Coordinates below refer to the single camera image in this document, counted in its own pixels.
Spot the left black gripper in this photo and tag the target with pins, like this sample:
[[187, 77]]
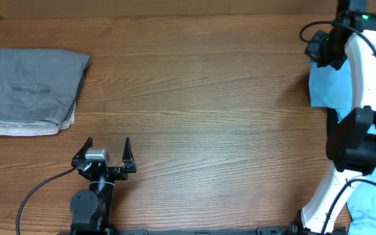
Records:
[[119, 173]]

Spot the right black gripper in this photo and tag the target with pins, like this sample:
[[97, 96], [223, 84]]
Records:
[[312, 51]]

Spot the light blue printed t-shirt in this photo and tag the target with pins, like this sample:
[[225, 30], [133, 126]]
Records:
[[332, 88]]

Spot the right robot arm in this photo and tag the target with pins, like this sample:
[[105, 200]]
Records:
[[351, 142]]

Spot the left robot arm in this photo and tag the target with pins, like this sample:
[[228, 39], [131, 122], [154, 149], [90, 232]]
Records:
[[91, 208]]

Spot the folded grey trousers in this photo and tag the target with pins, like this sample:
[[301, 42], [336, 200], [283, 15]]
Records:
[[40, 85]]

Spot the black polo shirt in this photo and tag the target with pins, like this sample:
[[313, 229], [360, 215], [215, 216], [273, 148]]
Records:
[[331, 122]]

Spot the folded beige cloth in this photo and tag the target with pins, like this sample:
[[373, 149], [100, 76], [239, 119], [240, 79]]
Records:
[[37, 129]]

